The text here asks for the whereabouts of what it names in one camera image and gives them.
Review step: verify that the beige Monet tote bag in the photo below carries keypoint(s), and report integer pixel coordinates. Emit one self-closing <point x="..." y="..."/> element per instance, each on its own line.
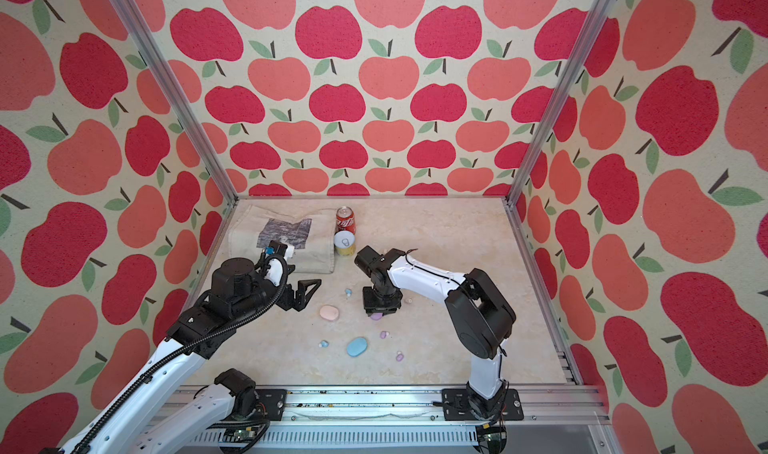
<point x="309" y="233"/>

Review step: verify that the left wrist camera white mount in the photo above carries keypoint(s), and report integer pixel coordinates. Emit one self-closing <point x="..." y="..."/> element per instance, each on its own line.
<point x="278" y="267"/>

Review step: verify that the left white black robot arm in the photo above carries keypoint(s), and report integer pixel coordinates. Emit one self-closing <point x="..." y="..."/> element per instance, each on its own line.
<point x="241" y="291"/>

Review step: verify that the pink earbud charging case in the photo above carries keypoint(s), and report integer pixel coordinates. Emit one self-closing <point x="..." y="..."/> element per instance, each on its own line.
<point x="329" y="313"/>

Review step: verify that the aluminium frame post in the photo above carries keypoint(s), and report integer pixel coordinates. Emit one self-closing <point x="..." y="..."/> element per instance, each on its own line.
<point x="131" y="16"/>
<point x="573" y="67"/>

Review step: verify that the right aluminium frame post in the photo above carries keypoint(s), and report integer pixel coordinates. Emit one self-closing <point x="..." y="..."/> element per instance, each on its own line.
<point x="573" y="67"/>

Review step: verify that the left aluminium frame post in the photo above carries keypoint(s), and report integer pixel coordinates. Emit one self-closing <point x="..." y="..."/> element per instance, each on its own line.
<point x="131" y="16"/>

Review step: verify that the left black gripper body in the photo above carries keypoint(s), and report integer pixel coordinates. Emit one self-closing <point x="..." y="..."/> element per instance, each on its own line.
<point x="287" y="298"/>

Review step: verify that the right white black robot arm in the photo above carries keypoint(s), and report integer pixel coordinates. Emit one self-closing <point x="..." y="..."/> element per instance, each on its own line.
<point x="481" y="316"/>

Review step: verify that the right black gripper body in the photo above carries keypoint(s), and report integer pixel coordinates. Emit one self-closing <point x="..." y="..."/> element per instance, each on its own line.
<point x="377" y="301"/>

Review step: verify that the red cola can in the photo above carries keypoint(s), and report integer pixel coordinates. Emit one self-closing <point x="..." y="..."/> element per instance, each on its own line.
<point x="345" y="220"/>

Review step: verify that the yellow tin can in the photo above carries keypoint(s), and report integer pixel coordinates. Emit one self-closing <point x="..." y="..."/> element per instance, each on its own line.
<point x="345" y="243"/>

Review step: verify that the blue earbud charging case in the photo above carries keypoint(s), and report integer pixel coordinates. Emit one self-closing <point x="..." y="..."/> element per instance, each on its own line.
<point x="357" y="347"/>

